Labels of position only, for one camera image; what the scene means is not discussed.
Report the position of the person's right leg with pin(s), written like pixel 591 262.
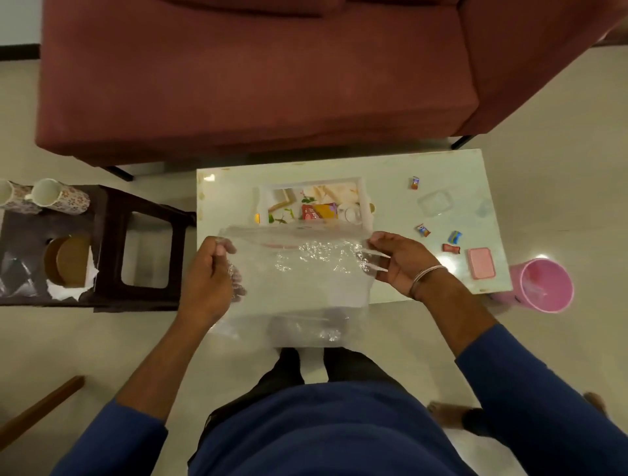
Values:
pixel 353 368

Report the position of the person's leg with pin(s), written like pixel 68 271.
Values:
pixel 287 370
pixel 353 368
pixel 478 421

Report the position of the pink container lid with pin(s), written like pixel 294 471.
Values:
pixel 481 263

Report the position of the silver bangle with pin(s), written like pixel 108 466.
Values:
pixel 427 270

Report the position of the pink plastic bin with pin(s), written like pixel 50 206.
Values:
pixel 542 284

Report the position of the person's right forearm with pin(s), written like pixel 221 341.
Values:
pixel 515 372

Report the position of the red candy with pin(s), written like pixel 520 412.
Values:
pixel 451 248

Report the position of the clear plastic film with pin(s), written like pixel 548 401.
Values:
pixel 17 277

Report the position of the person's right hand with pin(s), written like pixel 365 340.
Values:
pixel 407 260

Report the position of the white leaf print tray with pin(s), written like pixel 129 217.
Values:
pixel 343 193

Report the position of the clear red-sealed zip bag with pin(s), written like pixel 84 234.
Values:
pixel 304 284

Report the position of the white paper napkins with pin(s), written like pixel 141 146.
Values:
pixel 64 293

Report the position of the brown wooden napkin holder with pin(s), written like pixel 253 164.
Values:
pixel 73 262

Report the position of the person's left forearm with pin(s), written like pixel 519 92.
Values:
pixel 147 382

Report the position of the person's left hand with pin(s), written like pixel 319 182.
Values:
pixel 208 284

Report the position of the orange blue candy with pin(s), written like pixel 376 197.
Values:
pixel 423 230
pixel 415 183

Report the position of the person's blue shirt torso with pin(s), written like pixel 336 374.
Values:
pixel 333 436

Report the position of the red sofa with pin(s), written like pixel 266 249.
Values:
pixel 245 83

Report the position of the person's left leg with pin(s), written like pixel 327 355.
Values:
pixel 287 370

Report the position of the red yellow snack packet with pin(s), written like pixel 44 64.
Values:
pixel 319 212

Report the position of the dark brown stool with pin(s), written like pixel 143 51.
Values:
pixel 108 245

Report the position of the floral mug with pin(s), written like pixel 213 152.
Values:
pixel 17 198
pixel 64 198

